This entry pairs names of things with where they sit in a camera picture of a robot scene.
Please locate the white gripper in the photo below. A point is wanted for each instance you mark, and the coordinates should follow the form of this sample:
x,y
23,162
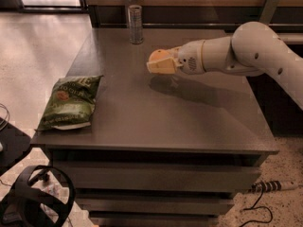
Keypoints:
x,y
190,60

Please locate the black side table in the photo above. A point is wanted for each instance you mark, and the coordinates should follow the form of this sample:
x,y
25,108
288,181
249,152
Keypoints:
x,y
15,146

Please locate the orange fruit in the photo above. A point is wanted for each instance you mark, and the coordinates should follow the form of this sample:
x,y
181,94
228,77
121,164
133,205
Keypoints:
x,y
159,55

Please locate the green jalapeno chip bag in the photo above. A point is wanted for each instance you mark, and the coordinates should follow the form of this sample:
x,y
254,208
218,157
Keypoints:
x,y
71,104

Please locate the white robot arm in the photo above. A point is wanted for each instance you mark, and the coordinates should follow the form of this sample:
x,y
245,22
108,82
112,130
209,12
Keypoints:
x,y
252,50

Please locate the grey metal wall bracket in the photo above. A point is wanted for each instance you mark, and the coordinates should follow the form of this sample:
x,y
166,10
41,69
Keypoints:
x,y
268,11

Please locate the silver drink can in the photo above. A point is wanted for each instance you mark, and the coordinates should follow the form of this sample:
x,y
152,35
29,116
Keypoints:
x,y
135,24

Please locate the striped power strip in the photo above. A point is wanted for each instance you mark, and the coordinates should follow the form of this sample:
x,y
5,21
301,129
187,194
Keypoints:
x,y
273,186

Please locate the grey drawer cabinet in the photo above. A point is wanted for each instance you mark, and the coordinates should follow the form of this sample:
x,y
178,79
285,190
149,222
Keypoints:
x,y
161,151

